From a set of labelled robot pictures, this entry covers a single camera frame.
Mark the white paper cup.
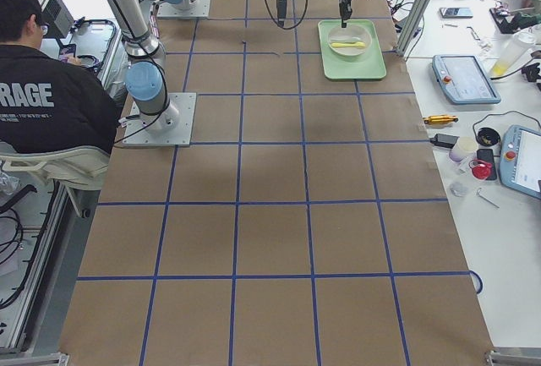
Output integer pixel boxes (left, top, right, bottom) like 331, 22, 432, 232
449, 136, 478, 163

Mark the red round tape dispenser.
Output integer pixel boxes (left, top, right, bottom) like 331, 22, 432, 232
469, 159, 493, 180

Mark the silver allen key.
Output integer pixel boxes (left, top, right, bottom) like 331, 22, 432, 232
476, 188, 500, 209

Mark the black smartphone on table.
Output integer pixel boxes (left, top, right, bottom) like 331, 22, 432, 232
439, 7, 473, 19

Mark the blue teach pendant far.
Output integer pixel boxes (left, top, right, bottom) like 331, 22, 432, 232
431, 54, 501, 105

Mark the person in black jacket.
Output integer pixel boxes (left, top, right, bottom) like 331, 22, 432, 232
1, 0, 118, 154

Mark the blue teach pendant near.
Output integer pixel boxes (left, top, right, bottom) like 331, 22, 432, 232
499, 125, 540, 199

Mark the yellow plastic fork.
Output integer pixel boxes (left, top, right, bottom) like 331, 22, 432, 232
331, 41, 367, 49

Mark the black power adapter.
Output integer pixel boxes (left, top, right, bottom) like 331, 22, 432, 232
429, 133, 458, 149

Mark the brown paper table cover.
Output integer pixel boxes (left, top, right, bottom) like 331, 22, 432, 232
59, 0, 492, 365

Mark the white speckled plate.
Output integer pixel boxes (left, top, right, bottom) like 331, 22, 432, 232
327, 24, 372, 57

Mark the mint green tray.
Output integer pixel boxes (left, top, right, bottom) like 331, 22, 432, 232
318, 19, 386, 80

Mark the aluminium frame post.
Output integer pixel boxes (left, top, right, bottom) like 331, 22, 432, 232
396, 0, 430, 56

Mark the white office chair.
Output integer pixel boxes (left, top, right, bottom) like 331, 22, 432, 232
0, 141, 112, 219

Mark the clear squeeze bottle yellow liquid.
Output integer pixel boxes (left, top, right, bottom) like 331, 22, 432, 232
489, 30, 536, 78

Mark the blue teach pendant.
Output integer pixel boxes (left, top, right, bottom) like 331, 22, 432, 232
499, 125, 540, 199
431, 54, 501, 105

